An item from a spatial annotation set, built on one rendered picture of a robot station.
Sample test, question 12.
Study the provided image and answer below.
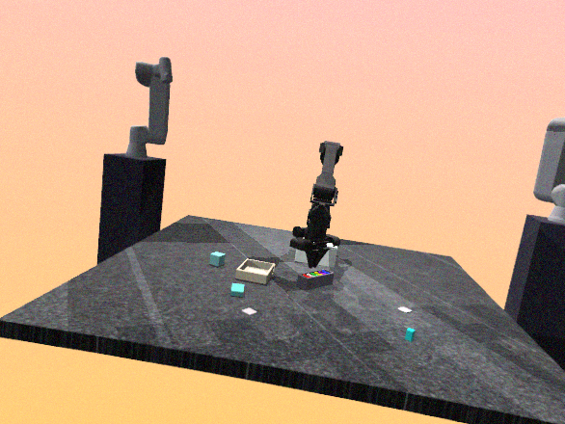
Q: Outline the cream shallow tray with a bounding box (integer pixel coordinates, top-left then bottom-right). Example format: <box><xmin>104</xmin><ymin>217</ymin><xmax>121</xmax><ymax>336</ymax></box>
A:
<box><xmin>235</xmin><ymin>259</ymin><xmax>275</xmax><ymax>284</ymax></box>

